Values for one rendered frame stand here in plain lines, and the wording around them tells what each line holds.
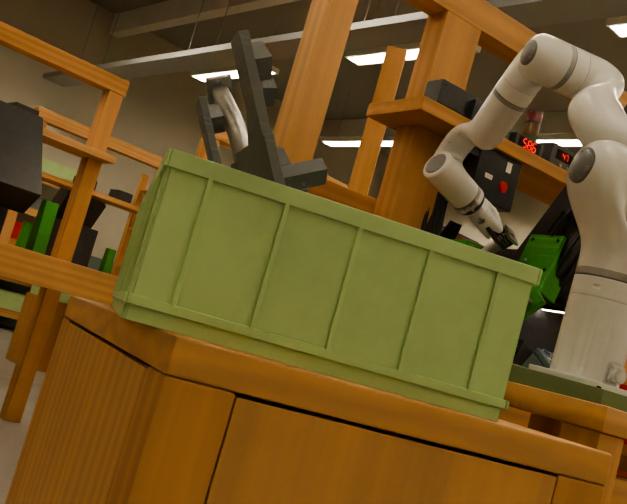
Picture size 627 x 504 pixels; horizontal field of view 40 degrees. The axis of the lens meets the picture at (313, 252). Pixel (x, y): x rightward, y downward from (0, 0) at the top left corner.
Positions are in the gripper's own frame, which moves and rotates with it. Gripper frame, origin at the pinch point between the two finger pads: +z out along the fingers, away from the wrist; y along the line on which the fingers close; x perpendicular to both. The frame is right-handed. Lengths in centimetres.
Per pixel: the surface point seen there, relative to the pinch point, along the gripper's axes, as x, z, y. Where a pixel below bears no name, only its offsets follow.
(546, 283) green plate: -4.2, 9.8, -13.2
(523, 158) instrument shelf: -11.9, 3.4, 30.1
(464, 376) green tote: -20, -83, -117
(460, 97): -8.2, -22.7, 35.0
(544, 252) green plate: -7.3, 6.7, -5.8
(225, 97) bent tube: 1, -102, -60
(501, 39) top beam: -24, -16, 61
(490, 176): -2.8, -2.5, 23.1
